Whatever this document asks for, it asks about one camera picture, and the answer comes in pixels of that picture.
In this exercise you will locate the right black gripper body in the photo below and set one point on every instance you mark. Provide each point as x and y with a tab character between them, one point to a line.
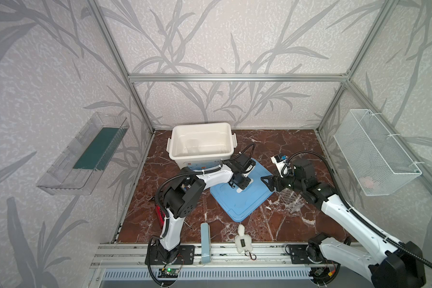
276	182

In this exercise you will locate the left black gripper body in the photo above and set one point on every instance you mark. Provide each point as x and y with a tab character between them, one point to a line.
240	179

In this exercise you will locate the clear test tube rack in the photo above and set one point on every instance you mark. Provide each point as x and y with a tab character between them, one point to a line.
292	201

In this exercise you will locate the blue plastic bin lid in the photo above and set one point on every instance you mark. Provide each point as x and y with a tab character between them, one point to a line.
239	204

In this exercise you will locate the white plastic storage bin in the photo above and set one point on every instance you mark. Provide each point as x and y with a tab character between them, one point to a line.
201	146

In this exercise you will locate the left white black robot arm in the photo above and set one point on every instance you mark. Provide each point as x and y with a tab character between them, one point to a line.
178	196

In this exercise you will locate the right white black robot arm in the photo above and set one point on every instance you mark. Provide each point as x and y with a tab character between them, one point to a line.
384	261

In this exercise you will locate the pink object in basket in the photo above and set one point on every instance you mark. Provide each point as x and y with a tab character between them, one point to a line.
367	182

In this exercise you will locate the light blue standing block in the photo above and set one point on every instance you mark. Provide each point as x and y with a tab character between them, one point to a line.
205	243

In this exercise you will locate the white plastic squeeze bottle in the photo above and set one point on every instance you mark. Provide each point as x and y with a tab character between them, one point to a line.
243	241

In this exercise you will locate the green circuit board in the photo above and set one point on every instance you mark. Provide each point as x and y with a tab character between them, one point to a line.
168	272

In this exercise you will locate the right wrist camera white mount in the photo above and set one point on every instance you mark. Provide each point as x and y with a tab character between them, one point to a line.
282	165

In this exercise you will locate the white wire mesh basket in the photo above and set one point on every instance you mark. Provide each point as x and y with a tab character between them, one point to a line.
372	150

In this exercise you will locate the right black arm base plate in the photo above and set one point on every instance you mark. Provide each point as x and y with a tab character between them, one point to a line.
299	254

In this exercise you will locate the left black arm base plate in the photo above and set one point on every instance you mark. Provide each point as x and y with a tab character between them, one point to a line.
181	255

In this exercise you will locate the aluminium front rail frame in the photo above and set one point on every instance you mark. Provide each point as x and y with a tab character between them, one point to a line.
223	255

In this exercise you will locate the clear acrylic wall shelf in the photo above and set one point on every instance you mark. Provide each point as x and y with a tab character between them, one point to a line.
80	166

